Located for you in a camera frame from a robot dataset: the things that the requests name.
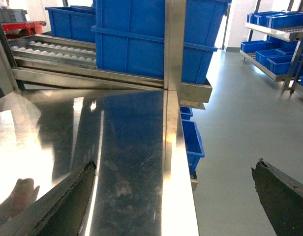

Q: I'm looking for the steel shelf with blue bins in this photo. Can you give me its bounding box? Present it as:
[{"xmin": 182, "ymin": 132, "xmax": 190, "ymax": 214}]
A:
[{"xmin": 240, "ymin": 11, "xmax": 303, "ymax": 94}]

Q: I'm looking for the stainless steel roller rack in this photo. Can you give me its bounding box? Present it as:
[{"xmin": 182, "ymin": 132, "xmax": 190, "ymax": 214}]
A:
[{"xmin": 0, "ymin": 0, "xmax": 212, "ymax": 109}]

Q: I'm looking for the grey plastic crate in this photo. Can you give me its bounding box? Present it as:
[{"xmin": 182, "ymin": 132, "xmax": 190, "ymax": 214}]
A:
[{"xmin": 0, "ymin": 9, "xmax": 27, "ymax": 23}]

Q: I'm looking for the large blue plastic crate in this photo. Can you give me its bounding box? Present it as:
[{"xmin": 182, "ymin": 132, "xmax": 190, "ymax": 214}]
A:
[{"xmin": 92, "ymin": 0, "xmax": 229, "ymax": 85}]

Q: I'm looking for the blue plastic crate behind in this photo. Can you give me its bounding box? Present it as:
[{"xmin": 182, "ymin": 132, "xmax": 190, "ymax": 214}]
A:
[{"xmin": 45, "ymin": 6, "xmax": 96, "ymax": 43}]

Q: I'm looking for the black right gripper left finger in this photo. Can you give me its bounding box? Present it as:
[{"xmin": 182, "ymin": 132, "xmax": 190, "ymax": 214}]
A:
[{"xmin": 0, "ymin": 161, "xmax": 96, "ymax": 236}]

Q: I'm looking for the blue bin under table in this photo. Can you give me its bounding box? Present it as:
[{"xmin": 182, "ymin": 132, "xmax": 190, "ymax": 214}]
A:
[{"xmin": 182, "ymin": 119, "xmax": 205, "ymax": 175}]

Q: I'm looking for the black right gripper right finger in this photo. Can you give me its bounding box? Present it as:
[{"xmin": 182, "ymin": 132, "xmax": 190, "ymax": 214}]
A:
[{"xmin": 251, "ymin": 159, "xmax": 303, "ymax": 236}]

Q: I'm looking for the red metal cart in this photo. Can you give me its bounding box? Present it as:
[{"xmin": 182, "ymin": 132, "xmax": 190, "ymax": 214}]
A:
[{"xmin": 1, "ymin": 21, "xmax": 47, "ymax": 40}]

